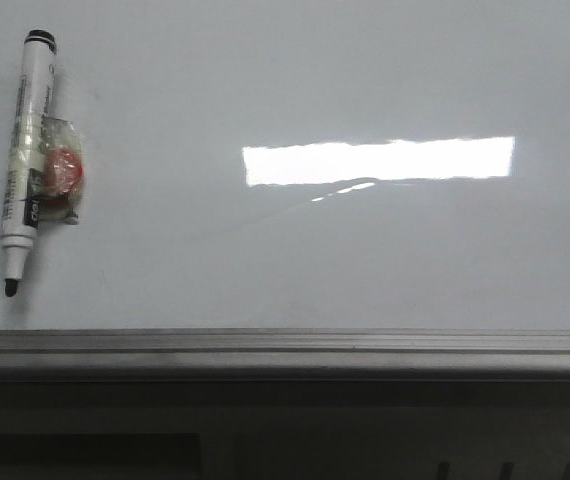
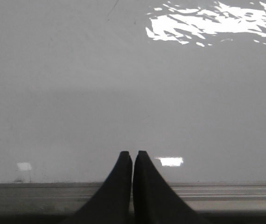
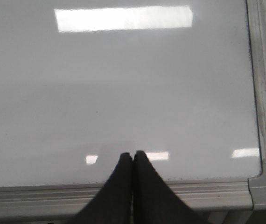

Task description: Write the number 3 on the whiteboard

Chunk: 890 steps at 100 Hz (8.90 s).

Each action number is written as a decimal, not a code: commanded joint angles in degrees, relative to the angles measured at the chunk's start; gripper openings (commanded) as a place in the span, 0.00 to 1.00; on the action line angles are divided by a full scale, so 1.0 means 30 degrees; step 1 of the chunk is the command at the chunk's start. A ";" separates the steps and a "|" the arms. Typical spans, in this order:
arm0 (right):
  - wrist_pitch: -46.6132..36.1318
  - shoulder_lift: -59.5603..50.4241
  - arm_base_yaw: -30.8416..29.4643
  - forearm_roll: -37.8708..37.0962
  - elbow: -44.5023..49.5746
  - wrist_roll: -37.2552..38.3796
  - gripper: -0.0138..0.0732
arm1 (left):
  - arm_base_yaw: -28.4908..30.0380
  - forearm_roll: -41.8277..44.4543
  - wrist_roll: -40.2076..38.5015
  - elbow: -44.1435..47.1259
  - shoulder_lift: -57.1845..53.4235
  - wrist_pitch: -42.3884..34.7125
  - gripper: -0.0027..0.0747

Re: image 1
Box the red magnet taped to marker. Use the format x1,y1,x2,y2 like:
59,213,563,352
39,117,85,225

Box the white whiteboard with aluminium frame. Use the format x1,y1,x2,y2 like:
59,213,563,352
0,1,570,380

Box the white black whiteboard marker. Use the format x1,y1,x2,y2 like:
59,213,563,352
0,29,57,298

